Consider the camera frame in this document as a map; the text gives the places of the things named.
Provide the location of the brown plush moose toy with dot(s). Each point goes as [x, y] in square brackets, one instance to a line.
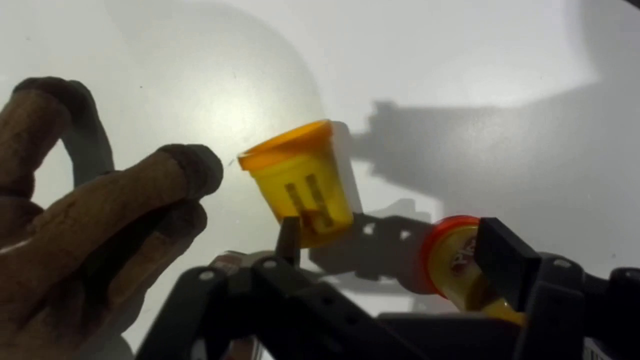
[80, 227]

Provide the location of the yellow block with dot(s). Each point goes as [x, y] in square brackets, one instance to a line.
[300, 181]

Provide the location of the yellow tub with orange lid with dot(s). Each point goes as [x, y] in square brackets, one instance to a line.
[451, 260]

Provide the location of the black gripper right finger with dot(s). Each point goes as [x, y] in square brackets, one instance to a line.
[506, 262]

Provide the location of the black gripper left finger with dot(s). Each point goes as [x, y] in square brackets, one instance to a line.
[288, 240]

